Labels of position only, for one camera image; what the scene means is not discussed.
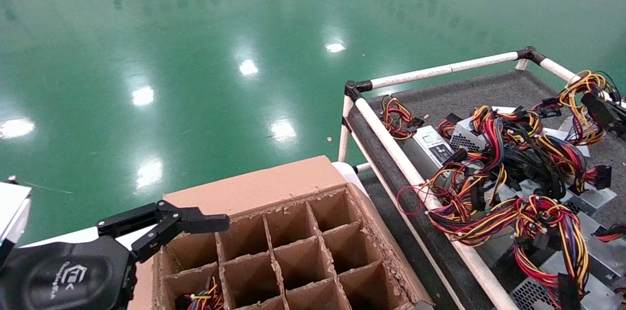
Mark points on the silver power supply printed label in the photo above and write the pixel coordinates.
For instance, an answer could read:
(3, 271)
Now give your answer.
(435, 146)

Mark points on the pale grey power supply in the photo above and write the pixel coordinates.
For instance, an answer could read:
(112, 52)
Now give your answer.
(530, 187)

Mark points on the grey power supply unit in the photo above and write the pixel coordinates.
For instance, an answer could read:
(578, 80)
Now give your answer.
(577, 85)

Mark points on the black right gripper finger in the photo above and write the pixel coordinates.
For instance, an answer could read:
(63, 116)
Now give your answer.
(618, 107)
(604, 114)

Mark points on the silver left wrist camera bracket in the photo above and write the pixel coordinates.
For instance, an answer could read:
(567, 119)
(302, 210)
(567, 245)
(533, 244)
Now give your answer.
(12, 207)

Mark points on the silver power supply perforated side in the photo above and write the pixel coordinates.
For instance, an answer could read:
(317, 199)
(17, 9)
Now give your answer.
(467, 140)

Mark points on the small silver power supply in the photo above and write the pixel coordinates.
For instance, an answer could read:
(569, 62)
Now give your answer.
(594, 197)

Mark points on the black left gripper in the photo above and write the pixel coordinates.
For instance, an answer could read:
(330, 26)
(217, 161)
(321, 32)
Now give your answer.
(63, 276)

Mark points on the brown cardboard box with dividers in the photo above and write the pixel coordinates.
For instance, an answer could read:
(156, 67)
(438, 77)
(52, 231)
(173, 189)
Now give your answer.
(254, 188)

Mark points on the silver power supply mesh vent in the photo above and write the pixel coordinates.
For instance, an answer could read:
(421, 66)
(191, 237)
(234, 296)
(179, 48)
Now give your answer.
(533, 295)

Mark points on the silver power supply flat lid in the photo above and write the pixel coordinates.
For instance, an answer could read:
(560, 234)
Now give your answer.
(606, 251)

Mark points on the white pipe cart frame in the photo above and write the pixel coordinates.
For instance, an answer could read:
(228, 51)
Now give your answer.
(440, 70)

